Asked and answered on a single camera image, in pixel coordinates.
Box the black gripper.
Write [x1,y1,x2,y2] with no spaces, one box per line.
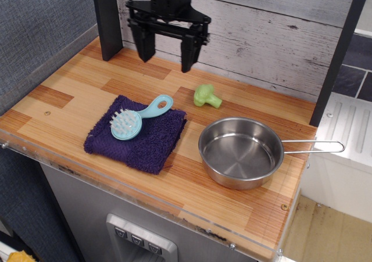
[126,0,211,73]

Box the green toy broccoli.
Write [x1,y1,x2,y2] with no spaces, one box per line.
[194,84,222,109]

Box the stainless steel pan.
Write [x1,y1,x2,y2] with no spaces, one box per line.
[198,116,346,191]

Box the light blue scrub brush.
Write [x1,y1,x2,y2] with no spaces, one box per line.
[110,95,173,141]

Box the purple folded towel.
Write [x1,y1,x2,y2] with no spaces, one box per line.
[84,95,187,175]

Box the clear acrylic edge guard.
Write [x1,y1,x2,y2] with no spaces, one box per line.
[1,128,288,261]

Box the grey dispenser button panel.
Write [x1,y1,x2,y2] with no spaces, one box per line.
[106,213,178,261]

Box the white toy sink counter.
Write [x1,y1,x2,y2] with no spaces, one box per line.
[301,93,371,222]

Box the yellow object at corner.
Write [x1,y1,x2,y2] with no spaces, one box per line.
[7,251,36,262]

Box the black vertical post left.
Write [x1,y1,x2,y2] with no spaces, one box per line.
[94,0,123,61]

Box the black vertical post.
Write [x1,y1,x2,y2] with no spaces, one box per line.
[309,0,366,127]
[94,0,123,61]

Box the black vertical post right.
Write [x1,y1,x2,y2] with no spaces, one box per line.
[309,0,366,127]

